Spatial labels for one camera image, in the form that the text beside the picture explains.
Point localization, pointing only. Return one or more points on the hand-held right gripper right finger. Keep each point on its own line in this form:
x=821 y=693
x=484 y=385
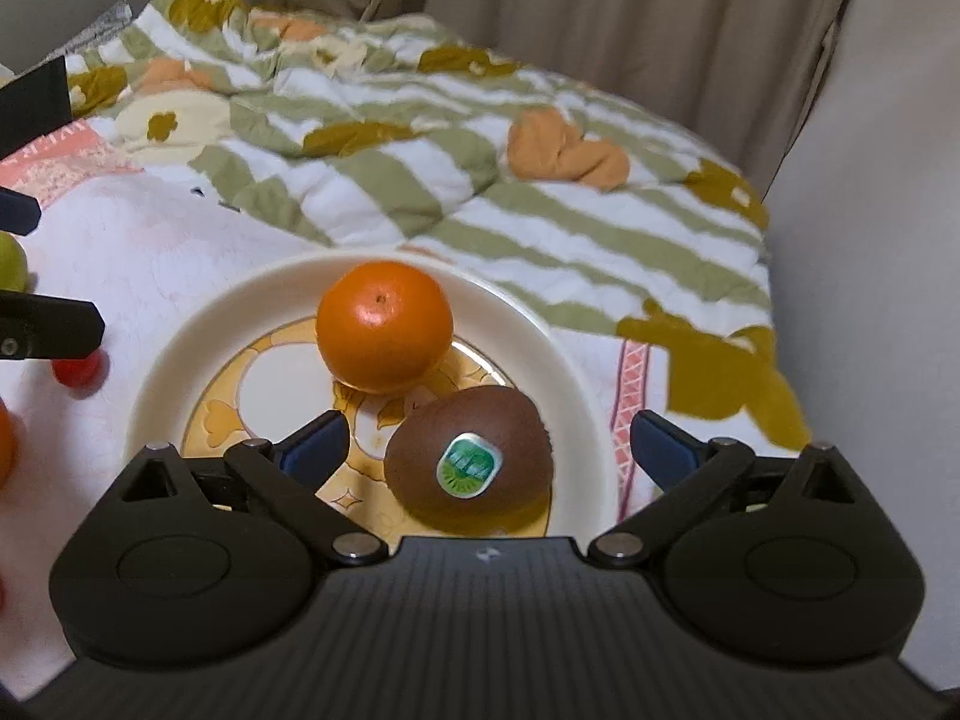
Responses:
x=660 y=450

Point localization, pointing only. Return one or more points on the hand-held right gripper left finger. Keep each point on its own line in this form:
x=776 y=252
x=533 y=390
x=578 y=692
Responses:
x=319 y=441

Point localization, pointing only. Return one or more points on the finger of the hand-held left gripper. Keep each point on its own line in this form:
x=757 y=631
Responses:
x=52 y=326
x=15 y=211

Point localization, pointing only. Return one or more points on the red tomato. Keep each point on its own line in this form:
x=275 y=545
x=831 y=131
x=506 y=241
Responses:
x=75 y=371

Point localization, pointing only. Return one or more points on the green apple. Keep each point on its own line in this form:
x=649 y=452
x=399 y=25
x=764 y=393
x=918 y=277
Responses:
x=9 y=262

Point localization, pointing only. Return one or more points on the brown kiwi with green sticker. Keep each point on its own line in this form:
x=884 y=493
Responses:
x=420 y=465

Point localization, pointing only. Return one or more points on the large orange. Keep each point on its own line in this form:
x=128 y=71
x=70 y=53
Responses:
x=6 y=441

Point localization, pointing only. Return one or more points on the cream plate with yellow pattern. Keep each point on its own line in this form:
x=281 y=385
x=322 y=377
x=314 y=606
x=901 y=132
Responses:
x=195 y=330

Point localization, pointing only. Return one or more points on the black laptop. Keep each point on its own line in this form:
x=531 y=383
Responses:
x=34 y=105

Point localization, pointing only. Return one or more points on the white and pink towel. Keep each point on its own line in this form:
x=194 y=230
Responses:
x=150 y=240

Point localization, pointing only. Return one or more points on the grey floral pillow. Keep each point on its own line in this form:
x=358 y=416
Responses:
x=109 y=19

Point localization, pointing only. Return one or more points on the green striped floral quilt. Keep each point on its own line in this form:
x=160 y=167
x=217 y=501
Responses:
x=450 y=187

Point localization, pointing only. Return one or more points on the beige curtain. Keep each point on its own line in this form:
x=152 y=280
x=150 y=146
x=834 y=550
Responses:
x=600 y=15

